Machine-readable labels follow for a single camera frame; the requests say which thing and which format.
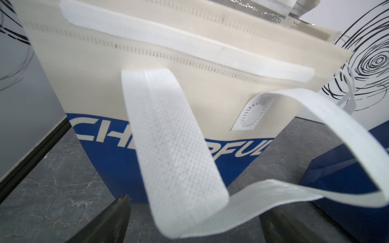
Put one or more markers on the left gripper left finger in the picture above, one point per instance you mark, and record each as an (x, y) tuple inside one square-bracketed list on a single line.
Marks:
[(109, 226)]

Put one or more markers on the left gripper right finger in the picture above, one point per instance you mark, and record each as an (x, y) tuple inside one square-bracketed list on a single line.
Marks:
[(279, 226)]

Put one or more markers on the takeout bag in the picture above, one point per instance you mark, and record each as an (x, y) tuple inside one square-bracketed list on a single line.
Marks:
[(183, 84), (338, 170)]

